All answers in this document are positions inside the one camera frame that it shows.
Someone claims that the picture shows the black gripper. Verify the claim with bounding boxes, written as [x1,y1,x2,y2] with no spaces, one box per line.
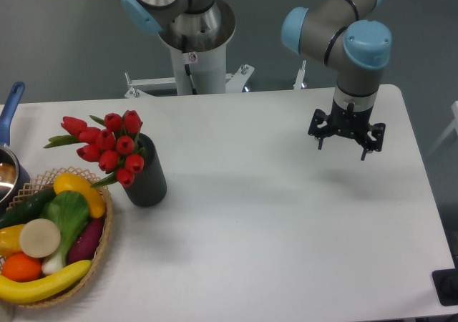
[308,101,386,161]

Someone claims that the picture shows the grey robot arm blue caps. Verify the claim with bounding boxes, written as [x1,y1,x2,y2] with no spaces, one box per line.
[121,0,391,153]

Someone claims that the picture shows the dark grey ribbed vase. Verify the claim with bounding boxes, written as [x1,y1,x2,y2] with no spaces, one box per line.
[124,133,167,208]

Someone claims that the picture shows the black device at table edge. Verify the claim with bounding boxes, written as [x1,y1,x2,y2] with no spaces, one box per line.
[432,268,457,306]

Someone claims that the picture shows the red tulip bouquet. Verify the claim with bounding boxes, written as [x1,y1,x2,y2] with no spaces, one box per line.
[44,110,147,187]

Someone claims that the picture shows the yellow bell pepper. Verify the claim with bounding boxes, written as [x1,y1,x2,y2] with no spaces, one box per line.
[53,172,106,218]

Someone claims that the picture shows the purple sweet potato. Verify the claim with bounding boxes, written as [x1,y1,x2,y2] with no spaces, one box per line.
[67,219,104,264]

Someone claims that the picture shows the green bok choy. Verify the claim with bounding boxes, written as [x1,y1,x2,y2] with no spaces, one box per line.
[41,190,89,275]

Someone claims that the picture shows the woven wicker basket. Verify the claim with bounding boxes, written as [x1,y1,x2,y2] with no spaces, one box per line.
[1,167,113,308]

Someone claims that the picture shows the beige round slice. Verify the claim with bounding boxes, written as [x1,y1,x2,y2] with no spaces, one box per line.
[19,218,61,258]

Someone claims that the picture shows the green cucumber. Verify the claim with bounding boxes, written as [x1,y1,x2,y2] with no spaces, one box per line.
[1,187,56,228]

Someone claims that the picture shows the orange fruit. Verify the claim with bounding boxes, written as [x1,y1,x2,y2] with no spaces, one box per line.
[1,253,42,282]

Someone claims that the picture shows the yellow pepper left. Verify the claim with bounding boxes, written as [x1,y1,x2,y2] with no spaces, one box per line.
[0,224,25,258]

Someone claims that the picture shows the yellow banana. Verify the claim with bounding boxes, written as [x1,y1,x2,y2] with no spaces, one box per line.
[1,260,92,304]

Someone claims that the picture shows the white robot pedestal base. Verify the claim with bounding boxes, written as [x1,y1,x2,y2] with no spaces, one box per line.
[121,0,255,95]

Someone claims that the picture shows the blue handled saucepan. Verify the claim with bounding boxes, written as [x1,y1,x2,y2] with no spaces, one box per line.
[1,82,30,214]

